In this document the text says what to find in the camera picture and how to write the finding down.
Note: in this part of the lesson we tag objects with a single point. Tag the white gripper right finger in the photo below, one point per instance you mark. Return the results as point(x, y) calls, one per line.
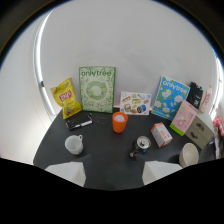
point(156, 170)

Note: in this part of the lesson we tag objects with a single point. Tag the orange cup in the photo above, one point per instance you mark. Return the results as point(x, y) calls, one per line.
point(119, 122)

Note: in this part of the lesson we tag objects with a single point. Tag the small metal kettle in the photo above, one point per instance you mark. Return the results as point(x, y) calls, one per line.
point(141, 146)

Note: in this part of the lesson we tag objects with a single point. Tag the black bag with print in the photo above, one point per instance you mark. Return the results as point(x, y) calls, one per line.
point(195, 94)

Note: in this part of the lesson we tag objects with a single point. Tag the cream bowl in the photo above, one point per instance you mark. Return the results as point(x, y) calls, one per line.
point(189, 155)

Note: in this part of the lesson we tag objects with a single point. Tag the pink and green box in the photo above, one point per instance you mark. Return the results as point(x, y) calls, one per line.
point(183, 118)

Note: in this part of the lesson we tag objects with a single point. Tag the black keypad with white pen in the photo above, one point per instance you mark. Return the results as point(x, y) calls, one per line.
point(79, 120)

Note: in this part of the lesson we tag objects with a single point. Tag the pink red cloth item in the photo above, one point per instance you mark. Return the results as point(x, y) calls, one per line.
point(218, 128)

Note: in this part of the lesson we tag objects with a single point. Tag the yellow chips bag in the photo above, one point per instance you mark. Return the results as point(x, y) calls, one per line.
point(67, 98)

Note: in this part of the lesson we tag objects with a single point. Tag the white sticker sheet card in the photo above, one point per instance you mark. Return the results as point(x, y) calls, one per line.
point(135, 103)

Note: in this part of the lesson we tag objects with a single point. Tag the white and red bottle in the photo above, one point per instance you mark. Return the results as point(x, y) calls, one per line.
point(205, 98)

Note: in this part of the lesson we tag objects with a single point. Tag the blue onlytree flower book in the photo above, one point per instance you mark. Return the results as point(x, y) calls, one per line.
point(170, 98)

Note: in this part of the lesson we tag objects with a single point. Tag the orange white LED bulb box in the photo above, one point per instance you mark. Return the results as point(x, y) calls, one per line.
point(161, 134)

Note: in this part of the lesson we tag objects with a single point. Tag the white mug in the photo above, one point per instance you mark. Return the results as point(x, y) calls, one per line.
point(74, 144)

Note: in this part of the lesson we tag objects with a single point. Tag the green onlytree poster board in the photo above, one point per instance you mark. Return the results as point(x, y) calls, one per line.
point(97, 89)

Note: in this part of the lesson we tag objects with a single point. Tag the beige small drawer box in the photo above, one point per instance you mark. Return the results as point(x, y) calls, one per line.
point(199, 131)

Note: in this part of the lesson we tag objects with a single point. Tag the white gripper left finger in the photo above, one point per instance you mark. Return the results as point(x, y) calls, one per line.
point(69, 170)

